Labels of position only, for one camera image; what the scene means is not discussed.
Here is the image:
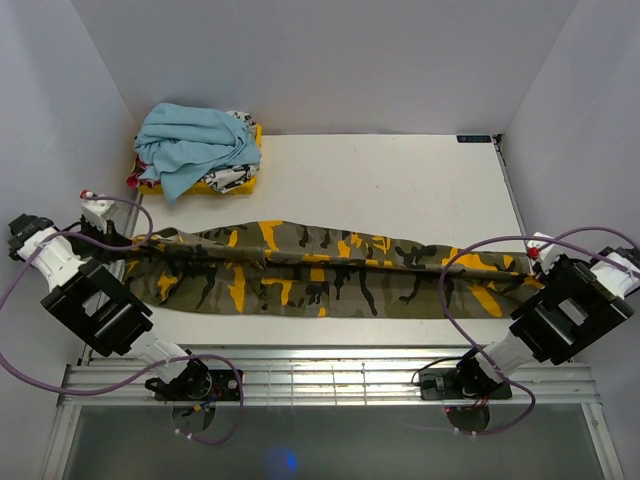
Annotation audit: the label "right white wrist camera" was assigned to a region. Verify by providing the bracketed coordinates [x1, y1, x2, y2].
[525, 232, 565, 275]

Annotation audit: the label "black white printed garment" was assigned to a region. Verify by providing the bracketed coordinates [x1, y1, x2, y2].
[200, 110, 262, 195]

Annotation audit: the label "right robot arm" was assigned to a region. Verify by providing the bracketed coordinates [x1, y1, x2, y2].
[451, 247, 639, 397]

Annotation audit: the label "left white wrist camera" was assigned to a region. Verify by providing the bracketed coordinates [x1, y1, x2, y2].
[80, 190, 117, 233]

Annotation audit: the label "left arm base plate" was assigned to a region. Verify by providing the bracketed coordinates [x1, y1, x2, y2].
[145, 369, 240, 403]

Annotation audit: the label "light blue cloth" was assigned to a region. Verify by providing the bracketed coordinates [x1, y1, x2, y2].
[134, 103, 261, 203]

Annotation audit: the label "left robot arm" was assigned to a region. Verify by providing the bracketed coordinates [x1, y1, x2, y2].
[8, 214, 213, 401]

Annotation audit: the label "blue table label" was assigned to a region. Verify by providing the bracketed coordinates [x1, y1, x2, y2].
[456, 135, 492, 144]

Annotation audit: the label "yellow tray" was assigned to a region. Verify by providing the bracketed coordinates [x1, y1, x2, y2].
[130, 124, 263, 197]

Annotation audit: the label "aluminium table edge rail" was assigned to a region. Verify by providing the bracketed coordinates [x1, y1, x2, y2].
[57, 343, 601, 407]

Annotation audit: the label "yellow camouflage trousers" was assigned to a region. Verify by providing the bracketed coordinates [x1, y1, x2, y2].
[123, 220, 539, 319]

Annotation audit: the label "pink patterned garment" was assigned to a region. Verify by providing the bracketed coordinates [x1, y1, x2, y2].
[126, 167, 144, 189]

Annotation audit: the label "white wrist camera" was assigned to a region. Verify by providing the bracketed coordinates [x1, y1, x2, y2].
[80, 190, 117, 233]
[525, 232, 565, 275]

